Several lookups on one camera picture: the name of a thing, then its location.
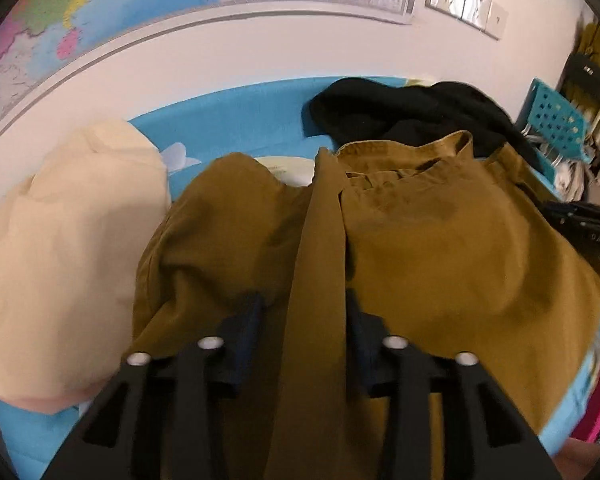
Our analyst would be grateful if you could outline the mustard yellow shirt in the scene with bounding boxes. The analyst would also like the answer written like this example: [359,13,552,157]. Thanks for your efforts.
[132,131,600,479]

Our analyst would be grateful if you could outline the blue plastic basket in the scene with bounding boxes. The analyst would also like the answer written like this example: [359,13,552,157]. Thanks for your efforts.
[516,78,593,162]

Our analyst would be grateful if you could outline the black handbag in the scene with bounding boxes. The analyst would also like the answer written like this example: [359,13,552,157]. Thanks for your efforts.
[566,52,600,102]

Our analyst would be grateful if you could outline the cream pillow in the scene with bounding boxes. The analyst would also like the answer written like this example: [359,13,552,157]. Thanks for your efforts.
[0,120,171,414]

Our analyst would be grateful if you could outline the blue bed sheet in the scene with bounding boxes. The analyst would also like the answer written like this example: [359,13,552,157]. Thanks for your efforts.
[0,80,600,479]

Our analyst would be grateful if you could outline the black garment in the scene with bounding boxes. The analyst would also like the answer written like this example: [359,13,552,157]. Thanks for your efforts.
[308,78,541,170]

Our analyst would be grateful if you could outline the white wall switch panel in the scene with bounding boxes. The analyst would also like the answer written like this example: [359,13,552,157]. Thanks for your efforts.
[425,0,508,40]

